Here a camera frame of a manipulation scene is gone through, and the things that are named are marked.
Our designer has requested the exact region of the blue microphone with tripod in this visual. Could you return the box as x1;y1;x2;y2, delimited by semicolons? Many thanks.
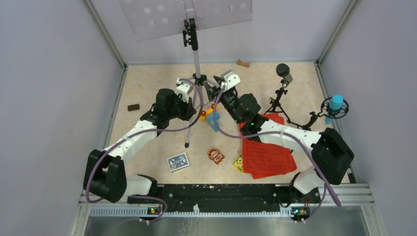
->
287;95;350;130

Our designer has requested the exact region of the white music stand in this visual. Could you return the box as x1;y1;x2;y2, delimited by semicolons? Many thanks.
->
118;0;254;149

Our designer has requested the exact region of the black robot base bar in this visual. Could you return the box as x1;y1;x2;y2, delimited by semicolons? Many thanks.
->
127;179;321;213

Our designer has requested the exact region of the yellow owl toy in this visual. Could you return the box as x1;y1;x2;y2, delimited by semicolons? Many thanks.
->
232;156;243;173

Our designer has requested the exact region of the red owl toy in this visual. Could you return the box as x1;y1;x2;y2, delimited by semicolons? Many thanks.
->
208;148;225;165

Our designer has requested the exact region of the wooden wedge block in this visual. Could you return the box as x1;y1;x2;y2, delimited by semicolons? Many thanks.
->
236;59;251;68

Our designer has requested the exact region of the red sheet music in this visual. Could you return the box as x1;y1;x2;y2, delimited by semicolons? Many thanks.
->
238;113;298;180

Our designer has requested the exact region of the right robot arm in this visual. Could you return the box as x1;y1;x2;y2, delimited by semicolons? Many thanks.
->
205;83;355;203

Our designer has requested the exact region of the toy brick car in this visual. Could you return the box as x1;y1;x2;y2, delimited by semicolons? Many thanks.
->
199;104;220;132

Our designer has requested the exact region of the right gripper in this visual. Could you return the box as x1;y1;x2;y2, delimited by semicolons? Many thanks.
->
204;76;243;124

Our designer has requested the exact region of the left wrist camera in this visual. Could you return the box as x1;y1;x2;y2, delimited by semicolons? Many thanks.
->
176;78;192;103

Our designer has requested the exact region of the blue playing card deck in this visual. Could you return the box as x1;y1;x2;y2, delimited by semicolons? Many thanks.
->
167;152;189;172

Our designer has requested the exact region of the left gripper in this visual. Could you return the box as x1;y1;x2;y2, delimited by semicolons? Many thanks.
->
167;93;197;121

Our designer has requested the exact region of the dark brown block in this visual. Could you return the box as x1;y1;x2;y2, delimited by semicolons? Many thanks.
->
127;104;140;112

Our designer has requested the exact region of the black microphone tripod stand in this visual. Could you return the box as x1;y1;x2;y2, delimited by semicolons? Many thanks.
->
265;63;293;122

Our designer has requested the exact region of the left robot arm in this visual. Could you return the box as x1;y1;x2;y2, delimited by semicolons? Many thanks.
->
83;85;197;203

